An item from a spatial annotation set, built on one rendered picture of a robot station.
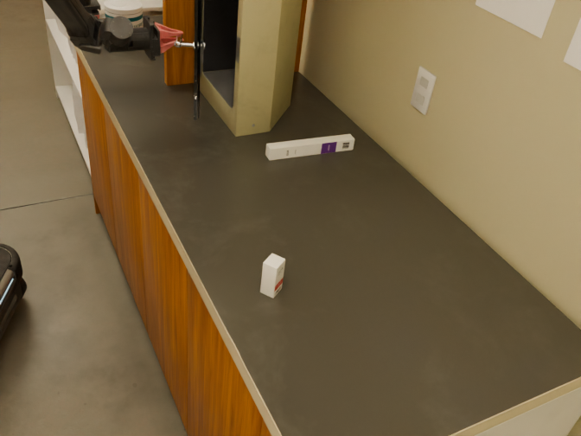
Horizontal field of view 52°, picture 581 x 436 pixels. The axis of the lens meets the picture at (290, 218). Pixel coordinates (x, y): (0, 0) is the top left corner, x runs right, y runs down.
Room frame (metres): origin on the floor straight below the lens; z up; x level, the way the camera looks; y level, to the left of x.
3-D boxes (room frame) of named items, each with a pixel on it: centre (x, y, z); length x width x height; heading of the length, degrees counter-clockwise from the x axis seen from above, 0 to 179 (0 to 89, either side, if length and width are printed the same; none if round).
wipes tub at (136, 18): (2.07, 0.68, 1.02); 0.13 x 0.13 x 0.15
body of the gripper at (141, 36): (1.51, 0.46, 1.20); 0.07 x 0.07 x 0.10; 31
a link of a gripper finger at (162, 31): (1.54, 0.40, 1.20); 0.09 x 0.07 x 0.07; 121
